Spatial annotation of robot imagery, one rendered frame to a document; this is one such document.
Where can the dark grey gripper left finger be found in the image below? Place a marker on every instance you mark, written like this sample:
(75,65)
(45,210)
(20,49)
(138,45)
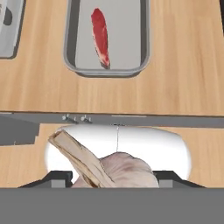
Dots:
(59,178)

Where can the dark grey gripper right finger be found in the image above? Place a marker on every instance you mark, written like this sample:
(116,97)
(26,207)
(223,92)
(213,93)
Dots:
(169,178)

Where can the pale garlic bulb with stem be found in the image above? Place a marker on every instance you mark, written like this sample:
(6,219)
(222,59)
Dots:
(116,170)

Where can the red raw steak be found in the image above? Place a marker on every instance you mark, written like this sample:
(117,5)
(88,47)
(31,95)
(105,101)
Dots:
(100,36)

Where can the white round plate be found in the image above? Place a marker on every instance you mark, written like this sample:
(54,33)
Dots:
(131,143)

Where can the small metal knob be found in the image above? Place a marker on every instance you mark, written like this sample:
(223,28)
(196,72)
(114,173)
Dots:
(67,118)
(85,118)

